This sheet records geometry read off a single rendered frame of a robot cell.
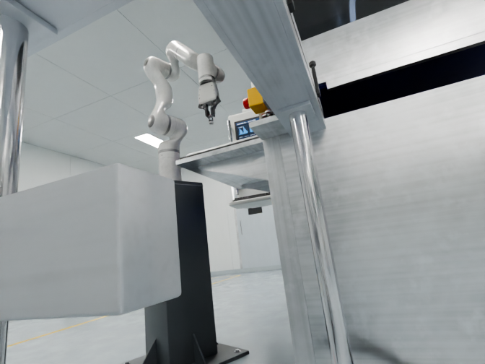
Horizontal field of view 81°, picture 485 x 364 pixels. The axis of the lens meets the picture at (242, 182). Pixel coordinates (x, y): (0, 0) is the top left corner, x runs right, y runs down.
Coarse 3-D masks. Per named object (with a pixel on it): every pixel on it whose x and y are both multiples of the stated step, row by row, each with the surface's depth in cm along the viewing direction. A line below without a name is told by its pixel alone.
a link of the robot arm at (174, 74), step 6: (174, 42) 162; (168, 48) 164; (174, 48) 160; (168, 54) 166; (174, 54) 161; (174, 60) 168; (174, 66) 173; (174, 72) 176; (168, 78) 178; (174, 78) 179
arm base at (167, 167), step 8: (160, 152) 156; (168, 152) 155; (176, 152) 158; (160, 160) 155; (168, 160) 154; (160, 168) 154; (168, 168) 153; (176, 168) 155; (168, 176) 152; (176, 176) 154
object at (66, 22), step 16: (16, 0) 40; (32, 0) 40; (48, 0) 41; (64, 0) 41; (80, 0) 41; (96, 0) 41; (112, 0) 42; (128, 0) 42; (48, 16) 43; (64, 16) 43; (80, 16) 44; (96, 16) 44; (64, 32) 46; (32, 48) 49
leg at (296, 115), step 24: (288, 120) 86; (312, 144) 79; (312, 168) 76; (312, 192) 75; (312, 216) 74; (312, 240) 73; (336, 288) 69; (336, 312) 68; (336, 336) 67; (336, 360) 66
